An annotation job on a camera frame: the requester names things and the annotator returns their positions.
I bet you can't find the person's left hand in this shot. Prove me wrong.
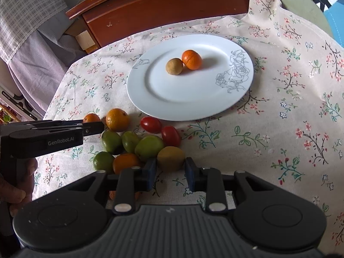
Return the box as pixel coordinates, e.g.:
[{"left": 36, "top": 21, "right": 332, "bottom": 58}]
[{"left": 0, "top": 158, "right": 37, "bottom": 216}]

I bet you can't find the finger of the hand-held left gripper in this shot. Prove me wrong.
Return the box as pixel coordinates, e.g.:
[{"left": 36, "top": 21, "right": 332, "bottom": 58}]
[{"left": 28, "top": 120, "right": 104, "bottom": 137}]

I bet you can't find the brown longan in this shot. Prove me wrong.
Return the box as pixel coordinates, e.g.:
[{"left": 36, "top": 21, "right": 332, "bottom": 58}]
[
  {"left": 166, "top": 58, "right": 184, "bottom": 75},
  {"left": 157, "top": 146, "right": 186, "bottom": 172}
]

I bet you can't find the green jujube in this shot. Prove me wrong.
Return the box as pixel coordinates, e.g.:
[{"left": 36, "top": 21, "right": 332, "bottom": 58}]
[
  {"left": 93, "top": 151, "right": 115, "bottom": 173},
  {"left": 101, "top": 130, "right": 123, "bottom": 154},
  {"left": 122, "top": 131, "right": 141, "bottom": 154},
  {"left": 134, "top": 136, "right": 165, "bottom": 160}
]

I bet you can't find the small orange tangerine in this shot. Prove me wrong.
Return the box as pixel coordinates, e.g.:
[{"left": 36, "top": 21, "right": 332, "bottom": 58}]
[{"left": 83, "top": 113, "right": 101, "bottom": 124}]

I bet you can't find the white plastic object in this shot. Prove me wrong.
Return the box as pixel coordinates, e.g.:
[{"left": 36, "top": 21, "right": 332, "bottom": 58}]
[{"left": 0, "top": 86, "right": 38, "bottom": 121}]

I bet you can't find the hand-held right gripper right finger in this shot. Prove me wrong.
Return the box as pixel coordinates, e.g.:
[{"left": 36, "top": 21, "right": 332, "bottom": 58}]
[{"left": 185, "top": 157, "right": 273, "bottom": 213}]

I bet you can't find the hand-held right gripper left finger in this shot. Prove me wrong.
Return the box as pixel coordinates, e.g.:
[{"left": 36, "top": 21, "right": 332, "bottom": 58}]
[{"left": 66, "top": 158, "right": 157, "bottom": 215}]

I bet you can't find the blue printed cushion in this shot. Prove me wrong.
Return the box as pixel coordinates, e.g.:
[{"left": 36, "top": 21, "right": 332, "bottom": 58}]
[{"left": 289, "top": 0, "right": 344, "bottom": 51}]

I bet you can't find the cardboard box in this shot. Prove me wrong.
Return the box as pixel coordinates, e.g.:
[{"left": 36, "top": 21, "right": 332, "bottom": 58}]
[{"left": 63, "top": 25, "right": 101, "bottom": 55}]

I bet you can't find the large orange tangerine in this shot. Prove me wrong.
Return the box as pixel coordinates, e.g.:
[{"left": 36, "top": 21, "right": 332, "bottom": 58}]
[{"left": 105, "top": 108, "right": 130, "bottom": 132}]

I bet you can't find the floral tablecloth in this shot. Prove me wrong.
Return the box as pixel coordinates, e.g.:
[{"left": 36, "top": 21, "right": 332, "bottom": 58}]
[{"left": 32, "top": 0, "right": 344, "bottom": 258}]

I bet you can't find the white plate with rose print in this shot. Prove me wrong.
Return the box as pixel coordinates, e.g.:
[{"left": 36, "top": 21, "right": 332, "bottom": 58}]
[{"left": 126, "top": 34, "right": 254, "bottom": 121}]

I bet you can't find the checked grey cloth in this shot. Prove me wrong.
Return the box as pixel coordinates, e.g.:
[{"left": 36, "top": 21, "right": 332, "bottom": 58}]
[{"left": 0, "top": 0, "right": 88, "bottom": 119}]

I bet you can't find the red cherry tomato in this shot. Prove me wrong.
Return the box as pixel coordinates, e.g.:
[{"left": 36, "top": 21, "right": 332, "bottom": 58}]
[
  {"left": 140, "top": 116, "right": 162, "bottom": 134},
  {"left": 161, "top": 126, "right": 181, "bottom": 148}
]

